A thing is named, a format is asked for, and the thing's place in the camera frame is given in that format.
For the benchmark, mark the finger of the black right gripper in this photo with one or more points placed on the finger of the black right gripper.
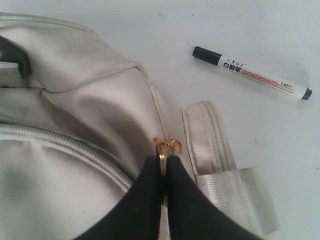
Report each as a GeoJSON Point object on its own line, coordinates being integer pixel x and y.
{"type": "Point", "coordinates": [11, 53]}

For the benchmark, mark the cream fabric duffel bag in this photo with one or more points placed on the cream fabric duffel bag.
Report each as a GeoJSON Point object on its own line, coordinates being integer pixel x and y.
{"type": "Point", "coordinates": [74, 136]}

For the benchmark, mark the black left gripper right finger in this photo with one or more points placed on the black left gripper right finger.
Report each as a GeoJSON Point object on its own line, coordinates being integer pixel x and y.
{"type": "Point", "coordinates": [191, 215]}

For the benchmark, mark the white whiteboard marker black cap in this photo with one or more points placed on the white whiteboard marker black cap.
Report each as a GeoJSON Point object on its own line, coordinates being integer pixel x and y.
{"type": "Point", "coordinates": [245, 70]}

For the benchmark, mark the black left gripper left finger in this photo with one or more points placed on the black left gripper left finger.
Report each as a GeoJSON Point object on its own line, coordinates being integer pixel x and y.
{"type": "Point", "coordinates": [137, 215]}

